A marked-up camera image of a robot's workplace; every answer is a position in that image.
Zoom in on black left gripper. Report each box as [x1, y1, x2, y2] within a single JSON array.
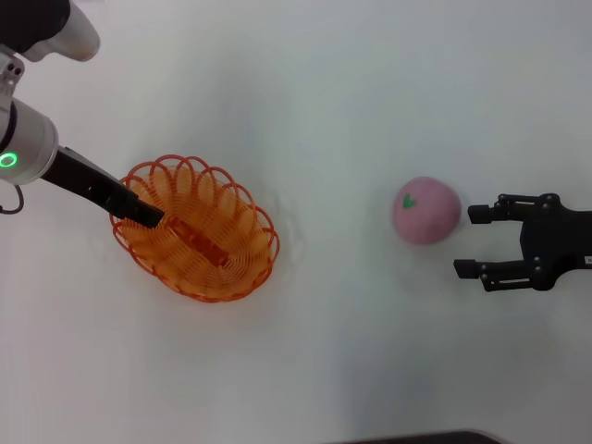
[[41, 146, 167, 228]]

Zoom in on orange wire basket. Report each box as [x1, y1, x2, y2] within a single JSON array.
[[109, 154, 282, 304]]

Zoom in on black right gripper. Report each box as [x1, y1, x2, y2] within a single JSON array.
[[453, 192, 592, 293]]

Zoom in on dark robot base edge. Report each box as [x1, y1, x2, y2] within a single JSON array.
[[323, 429, 503, 444]]

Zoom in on left arm dark cable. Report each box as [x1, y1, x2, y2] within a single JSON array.
[[0, 184, 26, 216]]

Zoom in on pink peach with green leaf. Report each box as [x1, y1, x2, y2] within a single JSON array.
[[391, 176, 463, 245]]

